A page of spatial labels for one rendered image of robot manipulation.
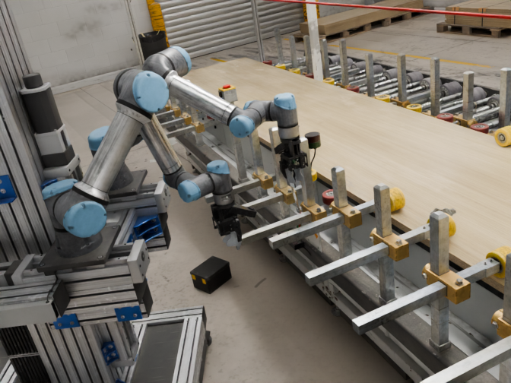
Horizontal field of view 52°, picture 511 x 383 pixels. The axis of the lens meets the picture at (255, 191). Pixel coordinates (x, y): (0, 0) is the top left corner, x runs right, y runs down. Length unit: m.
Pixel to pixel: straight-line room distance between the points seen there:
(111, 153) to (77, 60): 8.20
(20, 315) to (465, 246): 1.42
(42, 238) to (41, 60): 7.77
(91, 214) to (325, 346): 1.53
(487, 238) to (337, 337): 1.20
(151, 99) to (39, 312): 0.75
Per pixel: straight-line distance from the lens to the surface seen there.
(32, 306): 1.82
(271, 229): 2.04
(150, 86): 1.62
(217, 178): 1.84
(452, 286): 1.50
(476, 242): 1.81
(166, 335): 2.70
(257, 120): 1.83
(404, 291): 2.06
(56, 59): 9.74
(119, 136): 1.63
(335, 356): 2.71
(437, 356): 1.70
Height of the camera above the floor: 1.87
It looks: 25 degrees down
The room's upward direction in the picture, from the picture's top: 10 degrees counter-clockwise
